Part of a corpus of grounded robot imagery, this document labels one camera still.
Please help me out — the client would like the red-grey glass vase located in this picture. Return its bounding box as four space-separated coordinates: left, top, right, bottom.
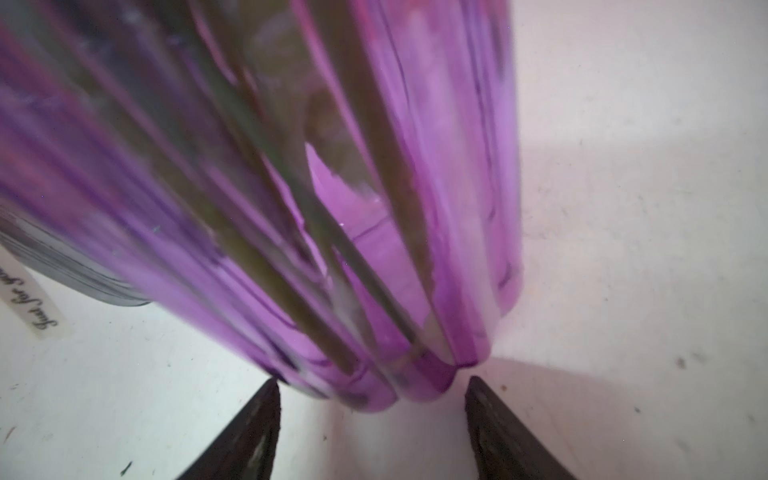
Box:
1 204 150 340

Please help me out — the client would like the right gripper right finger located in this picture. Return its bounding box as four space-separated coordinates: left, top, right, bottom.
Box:
465 376 575 480

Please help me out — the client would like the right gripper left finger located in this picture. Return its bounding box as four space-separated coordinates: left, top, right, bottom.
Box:
178 378 281 480

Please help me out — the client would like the purple-blue glass vase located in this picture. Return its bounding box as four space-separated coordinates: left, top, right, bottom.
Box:
1 1 522 412

